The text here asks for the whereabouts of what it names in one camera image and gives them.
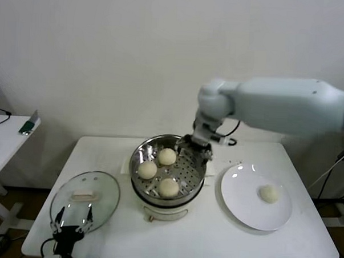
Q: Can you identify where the steel steamer basket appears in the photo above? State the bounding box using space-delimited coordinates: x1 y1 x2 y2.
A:
119 132 218 208

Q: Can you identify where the black background cable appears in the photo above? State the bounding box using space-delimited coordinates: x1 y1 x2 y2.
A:
318 161 339 200

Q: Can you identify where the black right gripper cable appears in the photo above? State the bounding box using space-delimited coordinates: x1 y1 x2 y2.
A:
213 118 241 147

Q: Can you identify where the black cable on desk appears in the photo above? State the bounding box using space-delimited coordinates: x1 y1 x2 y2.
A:
0 108 13 126

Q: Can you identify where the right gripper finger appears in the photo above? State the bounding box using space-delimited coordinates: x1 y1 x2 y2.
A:
175 134 189 155
201 147 215 163

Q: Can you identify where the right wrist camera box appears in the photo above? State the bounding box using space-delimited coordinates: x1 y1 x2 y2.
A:
191 123 238 147

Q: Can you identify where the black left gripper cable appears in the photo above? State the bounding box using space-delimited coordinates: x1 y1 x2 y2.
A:
40 237 56 257

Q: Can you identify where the green handled metal tool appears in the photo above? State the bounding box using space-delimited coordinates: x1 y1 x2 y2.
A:
18 109 39 137

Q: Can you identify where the white steamed baozi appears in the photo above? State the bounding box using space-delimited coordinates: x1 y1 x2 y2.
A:
258 184 281 204
158 147 177 166
137 161 158 180
158 178 180 199

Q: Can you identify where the round glass pot lid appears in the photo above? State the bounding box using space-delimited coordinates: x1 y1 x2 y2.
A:
48 169 122 238

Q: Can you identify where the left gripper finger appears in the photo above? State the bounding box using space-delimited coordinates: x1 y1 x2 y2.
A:
75 206 94 233
51 205 66 233

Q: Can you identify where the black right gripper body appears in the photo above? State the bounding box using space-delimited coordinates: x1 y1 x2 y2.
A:
182 136 212 154

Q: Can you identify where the white electric cooker pot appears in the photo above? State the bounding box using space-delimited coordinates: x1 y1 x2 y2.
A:
127 170 213 225

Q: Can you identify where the white side table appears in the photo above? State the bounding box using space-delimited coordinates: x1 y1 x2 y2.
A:
0 114 42 238

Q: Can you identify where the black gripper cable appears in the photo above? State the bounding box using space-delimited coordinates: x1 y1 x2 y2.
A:
40 237 56 257
213 118 241 147

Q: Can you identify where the white round plate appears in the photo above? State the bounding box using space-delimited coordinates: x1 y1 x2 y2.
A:
218 163 296 232

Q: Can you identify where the white background cable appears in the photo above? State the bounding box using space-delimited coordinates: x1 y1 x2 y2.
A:
309 161 339 190

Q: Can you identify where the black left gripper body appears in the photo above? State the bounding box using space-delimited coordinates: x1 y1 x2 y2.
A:
51 225 86 256

